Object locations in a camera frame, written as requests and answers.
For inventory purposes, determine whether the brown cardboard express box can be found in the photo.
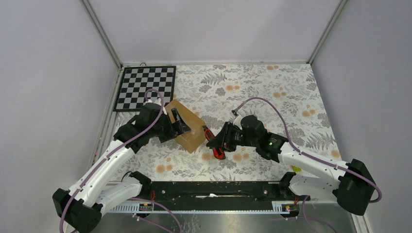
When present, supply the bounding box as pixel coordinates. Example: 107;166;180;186
165;100;206;153

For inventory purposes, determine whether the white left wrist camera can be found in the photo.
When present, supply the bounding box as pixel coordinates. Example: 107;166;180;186
146;98;168;115

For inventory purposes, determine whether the red black utility knife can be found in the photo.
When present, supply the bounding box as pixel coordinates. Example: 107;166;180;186
202;125;226;160

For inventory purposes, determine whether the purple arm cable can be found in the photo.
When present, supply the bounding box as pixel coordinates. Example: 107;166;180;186
59;88;184;233
231;97;383;233

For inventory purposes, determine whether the floral patterned table mat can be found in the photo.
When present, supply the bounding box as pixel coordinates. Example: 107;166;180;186
102;64;349;183

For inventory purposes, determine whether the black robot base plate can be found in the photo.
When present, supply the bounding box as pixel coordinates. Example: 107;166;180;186
137;181;304;212

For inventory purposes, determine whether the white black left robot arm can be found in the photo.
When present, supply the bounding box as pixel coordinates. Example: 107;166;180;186
52;102;191;233

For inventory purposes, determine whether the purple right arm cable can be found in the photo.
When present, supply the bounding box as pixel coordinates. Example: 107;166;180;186
231;97;383;233

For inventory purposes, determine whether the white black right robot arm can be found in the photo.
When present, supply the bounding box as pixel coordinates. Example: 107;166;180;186
207;115;375;216

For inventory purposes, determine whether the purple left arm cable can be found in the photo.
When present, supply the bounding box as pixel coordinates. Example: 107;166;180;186
59;88;184;233

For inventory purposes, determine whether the green purple toy block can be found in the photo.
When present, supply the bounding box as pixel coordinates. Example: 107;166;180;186
292;166;302;172

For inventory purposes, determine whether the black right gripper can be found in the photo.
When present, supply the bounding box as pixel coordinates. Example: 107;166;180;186
206;121;258;152

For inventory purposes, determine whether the black white checkerboard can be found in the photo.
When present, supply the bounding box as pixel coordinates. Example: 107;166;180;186
113;66;177;112

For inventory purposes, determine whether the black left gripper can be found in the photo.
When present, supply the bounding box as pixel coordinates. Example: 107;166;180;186
149;108;191;143

